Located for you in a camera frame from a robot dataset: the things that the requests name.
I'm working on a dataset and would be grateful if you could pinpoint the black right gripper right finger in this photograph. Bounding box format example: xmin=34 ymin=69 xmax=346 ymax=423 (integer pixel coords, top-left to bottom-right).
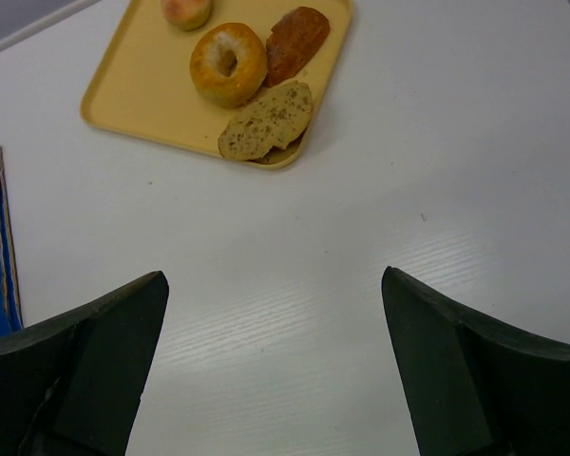
xmin=381 ymin=267 xmax=570 ymax=455

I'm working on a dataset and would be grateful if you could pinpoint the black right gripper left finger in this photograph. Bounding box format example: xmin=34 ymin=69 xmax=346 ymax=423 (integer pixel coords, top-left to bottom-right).
xmin=0 ymin=271 xmax=169 ymax=455

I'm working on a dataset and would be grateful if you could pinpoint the seeded bread slice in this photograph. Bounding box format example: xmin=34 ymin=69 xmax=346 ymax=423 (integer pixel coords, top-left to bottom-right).
xmin=218 ymin=81 xmax=314 ymax=162

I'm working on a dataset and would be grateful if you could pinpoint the brown oblong bread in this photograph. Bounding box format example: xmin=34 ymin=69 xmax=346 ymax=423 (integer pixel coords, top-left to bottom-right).
xmin=264 ymin=6 xmax=331 ymax=87

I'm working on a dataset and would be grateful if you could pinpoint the yellow tray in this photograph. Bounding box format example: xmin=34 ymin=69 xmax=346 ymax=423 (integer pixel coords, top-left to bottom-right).
xmin=79 ymin=0 xmax=354 ymax=172

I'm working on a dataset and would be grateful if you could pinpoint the golden bagel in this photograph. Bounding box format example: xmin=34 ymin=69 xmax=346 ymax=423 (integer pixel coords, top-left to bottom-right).
xmin=189 ymin=22 xmax=268 ymax=108

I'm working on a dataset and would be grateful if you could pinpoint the round pink-topped bun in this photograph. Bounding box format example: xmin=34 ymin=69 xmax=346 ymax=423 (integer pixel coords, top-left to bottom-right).
xmin=161 ymin=0 xmax=213 ymax=31

